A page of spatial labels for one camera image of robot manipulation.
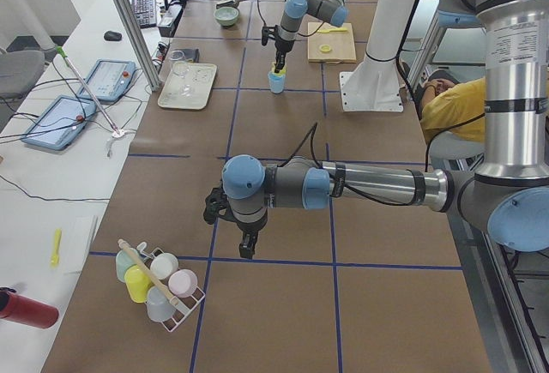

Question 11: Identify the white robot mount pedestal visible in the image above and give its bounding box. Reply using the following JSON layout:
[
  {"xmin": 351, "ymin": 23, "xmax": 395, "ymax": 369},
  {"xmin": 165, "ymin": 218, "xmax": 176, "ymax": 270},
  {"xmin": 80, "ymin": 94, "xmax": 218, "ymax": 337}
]
[{"xmin": 340, "ymin": 0, "xmax": 416, "ymax": 112}]

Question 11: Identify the yellow plastic knife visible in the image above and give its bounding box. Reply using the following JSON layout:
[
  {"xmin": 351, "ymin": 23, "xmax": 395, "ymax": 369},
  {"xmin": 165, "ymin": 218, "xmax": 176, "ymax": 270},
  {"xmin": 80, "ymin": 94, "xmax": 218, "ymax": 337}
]
[{"xmin": 317, "ymin": 27, "xmax": 348, "ymax": 33}]

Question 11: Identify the black keyboard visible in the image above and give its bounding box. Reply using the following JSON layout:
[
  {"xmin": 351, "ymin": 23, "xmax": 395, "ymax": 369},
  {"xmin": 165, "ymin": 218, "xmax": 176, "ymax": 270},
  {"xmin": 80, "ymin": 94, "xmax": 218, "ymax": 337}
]
[{"xmin": 131, "ymin": 0, "xmax": 157, "ymax": 28}]

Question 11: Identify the grey office chair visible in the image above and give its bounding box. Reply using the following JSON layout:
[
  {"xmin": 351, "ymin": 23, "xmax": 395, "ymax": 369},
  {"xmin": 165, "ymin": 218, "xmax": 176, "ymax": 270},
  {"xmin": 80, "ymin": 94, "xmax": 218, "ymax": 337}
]
[{"xmin": 0, "ymin": 51, "xmax": 45, "ymax": 99}]

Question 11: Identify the white wire cup rack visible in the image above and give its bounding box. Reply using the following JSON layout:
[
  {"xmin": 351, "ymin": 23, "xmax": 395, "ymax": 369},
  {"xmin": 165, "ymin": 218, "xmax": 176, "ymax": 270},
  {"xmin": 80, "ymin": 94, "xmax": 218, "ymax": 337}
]
[{"xmin": 137, "ymin": 242, "xmax": 205, "ymax": 332}]

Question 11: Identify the clear wine glass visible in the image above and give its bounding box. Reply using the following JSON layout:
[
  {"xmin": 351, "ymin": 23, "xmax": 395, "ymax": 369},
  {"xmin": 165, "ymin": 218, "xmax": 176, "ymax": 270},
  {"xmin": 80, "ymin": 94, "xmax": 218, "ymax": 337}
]
[{"xmin": 168, "ymin": 50, "xmax": 193, "ymax": 96}]

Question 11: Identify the black computer mouse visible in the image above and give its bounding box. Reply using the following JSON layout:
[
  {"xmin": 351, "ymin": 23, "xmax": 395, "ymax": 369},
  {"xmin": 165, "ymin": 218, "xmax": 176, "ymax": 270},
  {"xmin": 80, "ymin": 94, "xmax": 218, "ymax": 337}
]
[{"xmin": 103, "ymin": 31, "xmax": 122, "ymax": 42}]

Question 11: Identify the yellow lemon slice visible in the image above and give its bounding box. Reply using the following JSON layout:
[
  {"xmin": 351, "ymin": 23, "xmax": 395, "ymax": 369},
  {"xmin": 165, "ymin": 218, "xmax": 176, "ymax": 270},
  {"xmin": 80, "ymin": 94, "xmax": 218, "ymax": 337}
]
[{"xmin": 270, "ymin": 62, "xmax": 287, "ymax": 77}]

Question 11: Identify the pink cup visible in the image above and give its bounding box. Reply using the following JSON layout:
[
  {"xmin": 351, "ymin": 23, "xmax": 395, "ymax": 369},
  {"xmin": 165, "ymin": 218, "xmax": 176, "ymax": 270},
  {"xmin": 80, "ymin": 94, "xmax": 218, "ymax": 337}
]
[{"xmin": 168, "ymin": 269, "xmax": 198, "ymax": 298}]

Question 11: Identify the green tipped metal rod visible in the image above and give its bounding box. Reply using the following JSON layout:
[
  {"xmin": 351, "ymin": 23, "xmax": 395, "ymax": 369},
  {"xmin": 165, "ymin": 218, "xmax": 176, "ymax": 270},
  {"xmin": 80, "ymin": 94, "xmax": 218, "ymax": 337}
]
[{"xmin": 56, "ymin": 46, "xmax": 125, "ymax": 139}]

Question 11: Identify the light blue plastic cup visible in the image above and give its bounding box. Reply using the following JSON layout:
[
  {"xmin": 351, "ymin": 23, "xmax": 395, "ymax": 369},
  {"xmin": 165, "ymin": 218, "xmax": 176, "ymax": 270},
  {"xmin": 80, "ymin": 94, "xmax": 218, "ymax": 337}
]
[{"xmin": 268, "ymin": 71, "xmax": 286, "ymax": 94}]

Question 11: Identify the wooden rack handle rod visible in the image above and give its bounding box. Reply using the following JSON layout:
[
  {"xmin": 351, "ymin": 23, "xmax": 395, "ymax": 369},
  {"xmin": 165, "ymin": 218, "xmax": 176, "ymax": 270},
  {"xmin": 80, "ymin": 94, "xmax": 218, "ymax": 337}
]
[{"xmin": 118, "ymin": 239, "xmax": 178, "ymax": 307}]

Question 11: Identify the mint green cup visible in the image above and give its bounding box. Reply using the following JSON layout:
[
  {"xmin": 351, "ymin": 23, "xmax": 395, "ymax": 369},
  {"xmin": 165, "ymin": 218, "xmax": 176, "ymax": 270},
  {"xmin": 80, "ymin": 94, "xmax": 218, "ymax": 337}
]
[{"xmin": 115, "ymin": 250, "xmax": 135, "ymax": 282}]

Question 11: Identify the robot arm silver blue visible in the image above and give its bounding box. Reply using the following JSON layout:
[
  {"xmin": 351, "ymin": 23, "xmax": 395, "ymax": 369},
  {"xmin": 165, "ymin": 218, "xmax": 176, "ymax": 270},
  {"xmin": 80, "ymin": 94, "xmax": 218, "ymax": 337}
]
[
  {"xmin": 274, "ymin": 0, "xmax": 348, "ymax": 73},
  {"xmin": 206, "ymin": 0, "xmax": 548, "ymax": 258}
]

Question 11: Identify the far blue teach pendant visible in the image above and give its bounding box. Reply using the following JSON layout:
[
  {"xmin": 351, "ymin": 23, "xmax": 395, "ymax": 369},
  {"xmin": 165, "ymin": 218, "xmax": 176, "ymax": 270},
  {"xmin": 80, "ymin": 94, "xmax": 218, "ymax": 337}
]
[{"xmin": 85, "ymin": 59, "xmax": 136, "ymax": 103}]

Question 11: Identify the lemon slice on board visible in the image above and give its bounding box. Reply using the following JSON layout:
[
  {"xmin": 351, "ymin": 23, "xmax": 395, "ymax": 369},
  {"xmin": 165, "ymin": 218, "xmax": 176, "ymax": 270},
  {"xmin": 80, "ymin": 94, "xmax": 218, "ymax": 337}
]
[{"xmin": 319, "ymin": 44, "xmax": 332, "ymax": 53}]

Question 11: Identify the white cup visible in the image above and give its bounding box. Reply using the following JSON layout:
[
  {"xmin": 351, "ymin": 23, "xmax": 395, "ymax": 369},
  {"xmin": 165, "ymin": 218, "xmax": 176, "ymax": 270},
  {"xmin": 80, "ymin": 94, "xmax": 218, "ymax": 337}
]
[{"xmin": 150, "ymin": 252, "xmax": 178, "ymax": 280}]

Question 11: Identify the red water bottle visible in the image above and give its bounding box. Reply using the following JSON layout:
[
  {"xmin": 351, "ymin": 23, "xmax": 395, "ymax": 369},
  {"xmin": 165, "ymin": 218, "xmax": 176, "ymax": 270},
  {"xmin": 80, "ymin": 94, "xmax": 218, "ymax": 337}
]
[{"xmin": 1, "ymin": 287, "xmax": 59, "ymax": 329}]

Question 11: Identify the yellow plastic spoon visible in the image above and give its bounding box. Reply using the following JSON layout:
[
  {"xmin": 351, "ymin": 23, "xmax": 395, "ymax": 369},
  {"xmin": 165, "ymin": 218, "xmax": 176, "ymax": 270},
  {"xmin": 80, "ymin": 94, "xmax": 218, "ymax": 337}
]
[{"xmin": 50, "ymin": 228, "xmax": 63, "ymax": 268}]

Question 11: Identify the green bowl with ice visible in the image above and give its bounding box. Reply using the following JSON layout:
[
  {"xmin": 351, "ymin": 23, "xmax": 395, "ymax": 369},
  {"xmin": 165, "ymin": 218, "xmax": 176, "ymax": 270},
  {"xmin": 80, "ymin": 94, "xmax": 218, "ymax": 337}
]
[{"xmin": 214, "ymin": 6, "xmax": 240, "ymax": 27}]

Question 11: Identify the bamboo cutting board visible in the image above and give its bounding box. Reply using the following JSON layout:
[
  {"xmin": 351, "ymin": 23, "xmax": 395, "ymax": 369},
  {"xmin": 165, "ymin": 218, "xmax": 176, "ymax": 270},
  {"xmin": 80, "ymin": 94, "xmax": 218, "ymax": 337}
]
[{"xmin": 307, "ymin": 22, "xmax": 357, "ymax": 63}]

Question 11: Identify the beige bear tray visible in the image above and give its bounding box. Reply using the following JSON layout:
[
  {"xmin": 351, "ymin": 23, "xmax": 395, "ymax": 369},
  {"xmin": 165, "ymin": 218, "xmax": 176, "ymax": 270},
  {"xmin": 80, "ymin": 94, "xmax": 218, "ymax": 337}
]
[{"xmin": 158, "ymin": 62, "xmax": 217, "ymax": 111}]

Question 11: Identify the aluminium frame post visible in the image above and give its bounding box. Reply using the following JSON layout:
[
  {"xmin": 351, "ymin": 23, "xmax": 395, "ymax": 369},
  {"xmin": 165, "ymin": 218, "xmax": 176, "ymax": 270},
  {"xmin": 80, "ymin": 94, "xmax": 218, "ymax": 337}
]
[{"xmin": 113, "ymin": 0, "xmax": 161, "ymax": 92}]

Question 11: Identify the near blue teach pendant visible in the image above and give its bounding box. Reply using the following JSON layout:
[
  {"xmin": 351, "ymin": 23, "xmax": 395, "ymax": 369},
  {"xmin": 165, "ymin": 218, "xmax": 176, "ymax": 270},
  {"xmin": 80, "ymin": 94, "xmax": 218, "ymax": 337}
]
[{"xmin": 21, "ymin": 95, "xmax": 97, "ymax": 151}]

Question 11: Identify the grey blue cup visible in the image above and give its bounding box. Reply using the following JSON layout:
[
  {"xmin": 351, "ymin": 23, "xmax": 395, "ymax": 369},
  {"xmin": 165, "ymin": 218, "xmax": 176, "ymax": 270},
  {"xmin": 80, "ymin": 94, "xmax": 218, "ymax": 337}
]
[{"xmin": 146, "ymin": 286, "xmax": 175, "ymax": 322}]

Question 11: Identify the person in yellow shirt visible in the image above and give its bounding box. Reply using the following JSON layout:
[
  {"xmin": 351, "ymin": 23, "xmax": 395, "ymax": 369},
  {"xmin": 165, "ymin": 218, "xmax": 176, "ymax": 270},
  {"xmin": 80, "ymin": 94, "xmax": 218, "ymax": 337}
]
[{"xmin": 419, "ymin": 70, "xmax": 486, "ymax": 143}]

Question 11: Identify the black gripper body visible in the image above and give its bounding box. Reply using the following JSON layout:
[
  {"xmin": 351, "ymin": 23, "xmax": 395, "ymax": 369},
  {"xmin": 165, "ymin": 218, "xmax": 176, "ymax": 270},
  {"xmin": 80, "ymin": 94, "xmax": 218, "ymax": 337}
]
[
  {"xmin": 275, "ymin": 35, "xmax": 294, "ymax": 54},
  {"xmin": 232, "ymin": 208, "xmax": 268, "ymax": 234}
]

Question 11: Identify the blue teach pendant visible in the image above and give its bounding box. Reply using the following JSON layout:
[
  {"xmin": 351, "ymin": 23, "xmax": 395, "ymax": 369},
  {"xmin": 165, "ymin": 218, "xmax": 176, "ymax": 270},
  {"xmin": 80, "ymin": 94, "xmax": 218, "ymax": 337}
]
[
  {"xmin": 85, "ymin": 59, "xmax": 136, "ymax": 103},
  {"xmin": 21, "ymin": 95, "xmax": 97, "ymax": 151}
]

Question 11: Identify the yellow cup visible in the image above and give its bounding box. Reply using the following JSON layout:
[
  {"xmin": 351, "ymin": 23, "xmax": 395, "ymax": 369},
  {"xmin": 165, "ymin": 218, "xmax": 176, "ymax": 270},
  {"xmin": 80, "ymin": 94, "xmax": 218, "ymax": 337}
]
[{"xmin": 124, "ymin": 265, "xmax": 153, "ymax": 304}]

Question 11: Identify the steel ice scoop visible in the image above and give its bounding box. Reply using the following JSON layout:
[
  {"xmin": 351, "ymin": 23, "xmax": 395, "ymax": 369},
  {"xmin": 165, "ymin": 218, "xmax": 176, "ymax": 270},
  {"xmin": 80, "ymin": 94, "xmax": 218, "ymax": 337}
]
[{"xmin": 216, "ymin": 0, "xmax": 250, "ymax": 9}]

